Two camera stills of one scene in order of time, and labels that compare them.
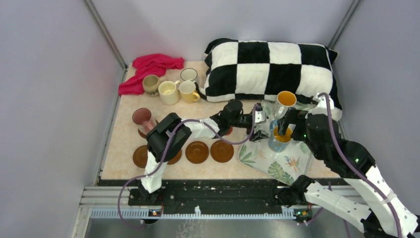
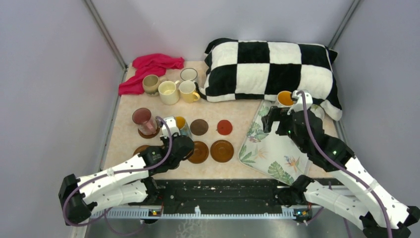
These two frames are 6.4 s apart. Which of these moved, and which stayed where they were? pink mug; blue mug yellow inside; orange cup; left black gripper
Moved: left black gripper; blue mug yellow inside
Stayed: orange cup; pink mug
